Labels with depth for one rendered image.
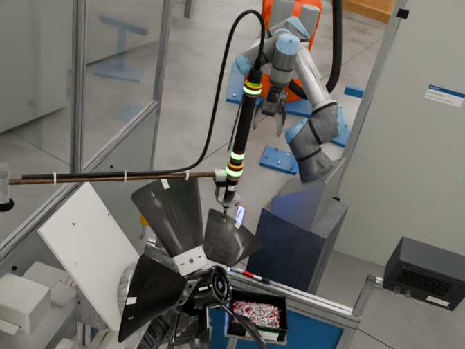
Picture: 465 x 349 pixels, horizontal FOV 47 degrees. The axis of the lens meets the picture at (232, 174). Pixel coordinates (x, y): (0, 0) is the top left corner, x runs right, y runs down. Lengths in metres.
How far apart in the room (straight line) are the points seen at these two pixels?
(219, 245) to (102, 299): 0.41
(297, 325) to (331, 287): 1.29
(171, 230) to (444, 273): 0.93
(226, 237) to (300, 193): 0.48
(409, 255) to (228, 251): 0.62
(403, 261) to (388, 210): 1.70
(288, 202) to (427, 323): 1.68
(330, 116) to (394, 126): 1.16
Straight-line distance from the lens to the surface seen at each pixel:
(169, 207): 1.62
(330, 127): 2.20
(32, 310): 1.87
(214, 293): 1.58
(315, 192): 2.16
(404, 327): 3.55
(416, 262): 1.95
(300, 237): 2.31
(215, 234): 1.82
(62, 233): 1.58
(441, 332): 3.66
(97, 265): 1.65
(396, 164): 3.44
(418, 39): 3.15
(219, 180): 1.47
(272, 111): 1.83
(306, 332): 2.33
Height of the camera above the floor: 2.37
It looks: 33 degrees down
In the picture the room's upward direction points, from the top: 12 degrees clockwise
